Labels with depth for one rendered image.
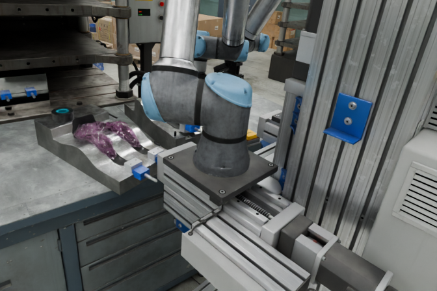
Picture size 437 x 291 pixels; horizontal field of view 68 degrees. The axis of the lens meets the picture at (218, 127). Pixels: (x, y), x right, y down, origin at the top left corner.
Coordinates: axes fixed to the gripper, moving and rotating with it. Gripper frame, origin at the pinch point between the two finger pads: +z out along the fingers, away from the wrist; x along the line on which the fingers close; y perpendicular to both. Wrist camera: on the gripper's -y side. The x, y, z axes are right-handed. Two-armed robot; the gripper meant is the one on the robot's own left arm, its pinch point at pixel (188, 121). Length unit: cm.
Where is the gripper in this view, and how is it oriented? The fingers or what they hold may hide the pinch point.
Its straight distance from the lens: 131.4
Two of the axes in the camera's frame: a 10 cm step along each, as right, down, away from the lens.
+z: -1.1, 9.6, 2.4
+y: 6.3, 2.6, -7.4
